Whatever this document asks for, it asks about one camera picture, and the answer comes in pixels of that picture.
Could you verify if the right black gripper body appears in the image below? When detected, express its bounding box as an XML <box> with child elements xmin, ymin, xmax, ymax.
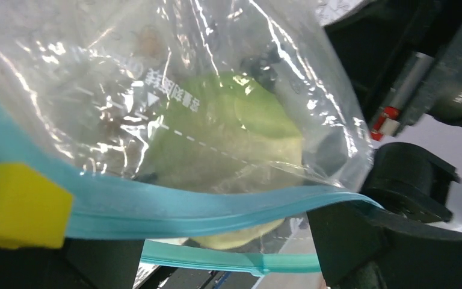
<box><xmin>322</xmin><ymin>1</ymin><xmax>462</xmax><ymax>136</ymax></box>

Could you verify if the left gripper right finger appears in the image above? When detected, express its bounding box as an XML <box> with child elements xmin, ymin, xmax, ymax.
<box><xmin>307</xmin><ymin>201</ymin><xmax>462</xmax><ymax>288</ymax></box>

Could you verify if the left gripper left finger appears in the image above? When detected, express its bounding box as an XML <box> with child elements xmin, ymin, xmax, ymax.
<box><xmin>0</xmin><ymin>238</ymin><xmax>144</xmax><ymax>288</ymax></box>

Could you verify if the green fake cabbage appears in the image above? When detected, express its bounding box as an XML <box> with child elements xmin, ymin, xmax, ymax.
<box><xmin>135</xmin><ymin>70</ymin><xmax>307</xmax><ymax>251</ymax></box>

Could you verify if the clear zip top bag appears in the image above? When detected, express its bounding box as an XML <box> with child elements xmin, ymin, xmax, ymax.
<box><xmin>0</xmin><ymin>1</ymin><xmax>372</xmax><ymax>275</ymax></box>

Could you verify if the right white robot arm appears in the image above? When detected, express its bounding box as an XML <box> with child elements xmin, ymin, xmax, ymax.
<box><xmin>316</xmin><ymin>1</ymin><xmax>462</xmax><ymax>229</ymax></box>

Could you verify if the yellow zipper slider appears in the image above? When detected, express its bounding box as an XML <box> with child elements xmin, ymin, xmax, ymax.
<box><xmin>0</xmin><ymin>163</ymin><xmax>73</xmax><ymax>249</ymax></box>

